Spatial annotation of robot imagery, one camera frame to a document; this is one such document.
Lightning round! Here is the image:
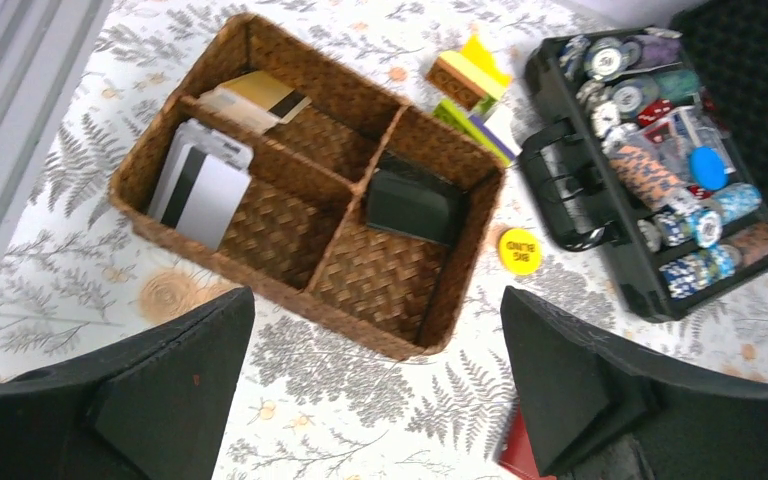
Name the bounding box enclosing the black poker chip case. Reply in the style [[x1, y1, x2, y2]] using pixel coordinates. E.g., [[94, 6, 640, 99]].
[[519, 1, 768, 323]]

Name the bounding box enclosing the white card stack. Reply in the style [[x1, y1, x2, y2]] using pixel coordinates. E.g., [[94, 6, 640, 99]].
[[147, 118, 254, 250]]

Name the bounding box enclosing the floral tablecloth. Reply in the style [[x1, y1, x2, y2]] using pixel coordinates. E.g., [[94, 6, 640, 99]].
[[0, 1, 768, 479]]

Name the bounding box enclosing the gold card stack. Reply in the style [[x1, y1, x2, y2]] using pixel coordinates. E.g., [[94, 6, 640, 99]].
[[198, 70, 311, 134]]

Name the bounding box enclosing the brown wicker basket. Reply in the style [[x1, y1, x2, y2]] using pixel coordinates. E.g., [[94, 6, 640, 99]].
[[109, 13, 504, 360]]

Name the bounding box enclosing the orange brown toy block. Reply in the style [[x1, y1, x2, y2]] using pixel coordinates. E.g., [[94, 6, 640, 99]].
[[426, 34, 512, 114]]

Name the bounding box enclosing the blue dealer chip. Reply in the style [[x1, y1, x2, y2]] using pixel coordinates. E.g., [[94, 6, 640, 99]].
[[688, 146, 728, 191]]

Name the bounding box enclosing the red card holder wallet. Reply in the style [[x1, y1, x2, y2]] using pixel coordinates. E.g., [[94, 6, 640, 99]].
[[497, 407, 556, 480]]

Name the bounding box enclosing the green purple toy block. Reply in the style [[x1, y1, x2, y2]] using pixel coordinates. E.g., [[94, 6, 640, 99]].
[[432, 98, 522, 167]]

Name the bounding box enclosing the yellow big blind button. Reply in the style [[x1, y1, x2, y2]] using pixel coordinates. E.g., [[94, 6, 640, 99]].
[[497, 228, 542, 276]]

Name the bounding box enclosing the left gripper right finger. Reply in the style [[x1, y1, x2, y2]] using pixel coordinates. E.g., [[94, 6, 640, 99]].
[[500, 287, 768, 479]]

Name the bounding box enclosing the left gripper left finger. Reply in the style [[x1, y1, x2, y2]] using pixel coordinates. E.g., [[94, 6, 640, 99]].
[[0, 288, 255, 479]]

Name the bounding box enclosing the black VIP card stack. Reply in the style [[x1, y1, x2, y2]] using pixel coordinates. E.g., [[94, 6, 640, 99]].
[[365, 151, 468, 247]]

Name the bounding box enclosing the playing card deck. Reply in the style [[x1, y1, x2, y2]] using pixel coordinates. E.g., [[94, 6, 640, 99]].
[[642, 106, 736, 174]]

